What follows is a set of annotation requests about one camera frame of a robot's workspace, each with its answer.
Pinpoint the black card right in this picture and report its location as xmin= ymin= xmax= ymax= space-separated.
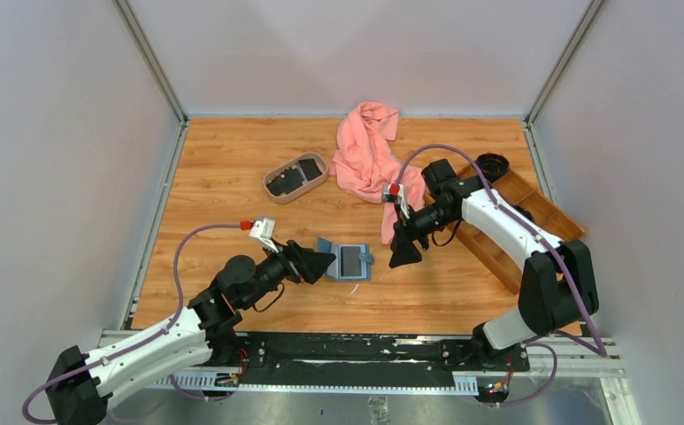
xmin=298 ymin=158 xmax=323 ymax=182

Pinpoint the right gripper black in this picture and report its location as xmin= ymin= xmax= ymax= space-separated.
xmin=389 ymin=202 xmax=458 ymax=268

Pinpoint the pink oval tray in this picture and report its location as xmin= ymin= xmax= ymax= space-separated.
xmin=263 ymin=152 xmax=329 ymax=205

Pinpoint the wooden compartment tray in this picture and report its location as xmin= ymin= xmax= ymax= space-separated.
xmin=422 ymin=159 xmax=595 ymax=294

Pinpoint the black card left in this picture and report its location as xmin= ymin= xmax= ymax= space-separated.
xmin=266 ymin=172 xmax=304 ymax=197

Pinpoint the aluminium rail frame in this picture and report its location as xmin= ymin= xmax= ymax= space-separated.
xmin=96 ymin=331 xmax=624 ymax=405

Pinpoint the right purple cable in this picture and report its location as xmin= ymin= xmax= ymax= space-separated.
xmin=389 ymin=143 xmax=609 ymax=408

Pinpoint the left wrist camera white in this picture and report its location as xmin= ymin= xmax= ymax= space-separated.
xmin=249 ymin=217 xmax=280 ymax=252

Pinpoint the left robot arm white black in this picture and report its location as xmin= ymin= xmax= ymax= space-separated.
xmin=45 ymin=240 xmax=336 ymax=424

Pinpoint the black VIP card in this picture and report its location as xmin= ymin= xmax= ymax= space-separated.
xmin=340 ymin=245 xmax=363 ymax=278

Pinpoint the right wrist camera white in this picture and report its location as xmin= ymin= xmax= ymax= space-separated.
xmin=381 ymin=183 xmax=411 ymax=221

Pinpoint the purple cable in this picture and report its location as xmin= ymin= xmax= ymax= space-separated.
xmin=389 ymin=143 xmax=609 ymax=408
xmin=21 ymin=220 xmax=255 ymax=425

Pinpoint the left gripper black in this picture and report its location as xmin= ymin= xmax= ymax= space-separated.
xmin=242 ymin=237 xmax=335 ymax=309

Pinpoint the blue leather card holder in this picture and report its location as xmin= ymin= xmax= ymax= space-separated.
xmin=316 ymin=237 xmax=374 ymax=282

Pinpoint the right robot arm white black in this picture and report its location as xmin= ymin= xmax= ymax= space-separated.
xmin=382 ymin=159 xmax=599 ymax=370

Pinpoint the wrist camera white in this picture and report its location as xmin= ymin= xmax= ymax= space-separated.
xmin=249 ymin=217 xmax=280 ymax=252
xmin=381 ymin=183 xmax=411 ymax=221

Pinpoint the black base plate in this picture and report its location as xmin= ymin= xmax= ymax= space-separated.
xmin=205 ymin=331 xmax=530 ymax=389

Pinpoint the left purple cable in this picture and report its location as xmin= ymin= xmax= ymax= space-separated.
xmin=21 ymin=220 xmax=255 ymax=425

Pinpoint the pink cloth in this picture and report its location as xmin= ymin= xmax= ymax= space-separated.
xmin=328 ymin=102 xmax=427 ymax=246

